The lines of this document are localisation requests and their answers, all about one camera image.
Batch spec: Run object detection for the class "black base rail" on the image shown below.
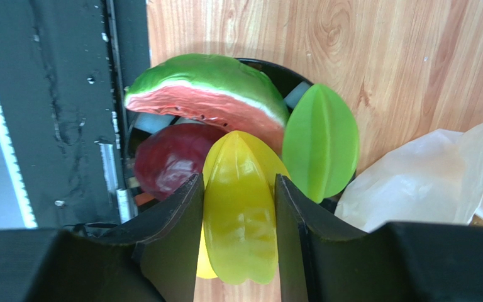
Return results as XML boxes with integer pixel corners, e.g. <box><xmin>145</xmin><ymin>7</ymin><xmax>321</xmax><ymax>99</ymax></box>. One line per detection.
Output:
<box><xmin>0</xmin><ymin>1</ymin><xmax>149</xmax><ymax>229</ymax></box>

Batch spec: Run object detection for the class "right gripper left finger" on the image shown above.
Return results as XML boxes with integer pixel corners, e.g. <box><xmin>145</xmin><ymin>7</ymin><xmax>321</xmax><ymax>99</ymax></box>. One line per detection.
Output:
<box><xmin>0</xmin><ymin>175</ymin><xmax>204</xmax><ymax>301</ymax></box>

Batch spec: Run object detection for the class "translucent white plastic bag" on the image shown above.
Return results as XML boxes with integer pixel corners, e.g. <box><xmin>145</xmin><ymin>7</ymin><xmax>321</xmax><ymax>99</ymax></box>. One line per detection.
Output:
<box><xmin>335</xmin><ymin>123</ymin><xmax>483</xmax><ymax>232</ymax></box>

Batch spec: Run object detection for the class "black rimmed beige plate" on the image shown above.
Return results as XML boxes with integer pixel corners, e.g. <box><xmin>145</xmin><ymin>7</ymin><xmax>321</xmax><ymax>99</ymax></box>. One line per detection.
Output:
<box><xmin>124</xmin><ymin>57</ymin><xmax>356</xmax><ymax>215</ymax></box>

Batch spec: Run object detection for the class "fake watermelon slice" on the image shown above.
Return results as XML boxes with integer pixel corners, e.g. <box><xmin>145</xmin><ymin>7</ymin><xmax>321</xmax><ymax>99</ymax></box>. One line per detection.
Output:
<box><xmin>124</xmin><ymin>53</ymin><xmax>290</xmax><ymax>155</ymax></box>

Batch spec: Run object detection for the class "yellow fake banana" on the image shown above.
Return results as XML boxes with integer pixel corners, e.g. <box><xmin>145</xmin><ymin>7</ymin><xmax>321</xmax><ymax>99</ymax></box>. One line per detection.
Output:
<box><xmin>197</xmin><ymin>131</ymin><xmax>289</xmax><ymax>285</ymax></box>

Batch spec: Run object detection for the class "green fake starfruit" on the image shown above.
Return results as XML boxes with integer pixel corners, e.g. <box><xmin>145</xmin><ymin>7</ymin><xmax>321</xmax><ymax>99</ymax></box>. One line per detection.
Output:
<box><xmin>282</xmin><ymin>84</ymin><xmax>360</xmax><ymax>203</ymax></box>

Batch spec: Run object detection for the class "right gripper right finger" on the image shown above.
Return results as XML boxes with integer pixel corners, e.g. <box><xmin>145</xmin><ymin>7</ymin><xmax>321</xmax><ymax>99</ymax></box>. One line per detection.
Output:
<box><xmin>275</xmin><ymin>175</ymin><xmax>483</xmax><ymax>301</ymax></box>

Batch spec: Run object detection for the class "dark red fake apple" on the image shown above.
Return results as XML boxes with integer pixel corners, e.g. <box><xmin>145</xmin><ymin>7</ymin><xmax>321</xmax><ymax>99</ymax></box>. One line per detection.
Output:
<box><xmin>134</xmin><ymin>123</ymin><xmax>226</xmax><ymax>201</ymax></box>

